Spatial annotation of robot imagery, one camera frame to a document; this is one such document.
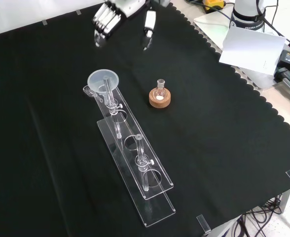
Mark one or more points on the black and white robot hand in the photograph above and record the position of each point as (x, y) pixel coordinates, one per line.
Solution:
(129, 7)

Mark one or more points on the translucent plastic funnel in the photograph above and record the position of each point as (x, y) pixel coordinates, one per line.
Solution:
(103, 80)

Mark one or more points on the clear acrylic funnel stand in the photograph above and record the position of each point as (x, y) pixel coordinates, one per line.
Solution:
(145, 172)

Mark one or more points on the pale board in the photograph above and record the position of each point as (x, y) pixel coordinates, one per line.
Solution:
(209, 24)

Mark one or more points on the yellow stop button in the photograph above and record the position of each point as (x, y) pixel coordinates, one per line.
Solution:
(214, 3)

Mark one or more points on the small round-bottom glass flask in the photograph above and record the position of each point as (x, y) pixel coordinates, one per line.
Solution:
(159, 92)

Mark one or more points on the white paper sheet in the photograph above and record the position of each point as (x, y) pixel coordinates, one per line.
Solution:
(253, 49)

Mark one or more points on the black bench cloth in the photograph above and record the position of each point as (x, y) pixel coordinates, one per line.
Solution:
(61, 135)

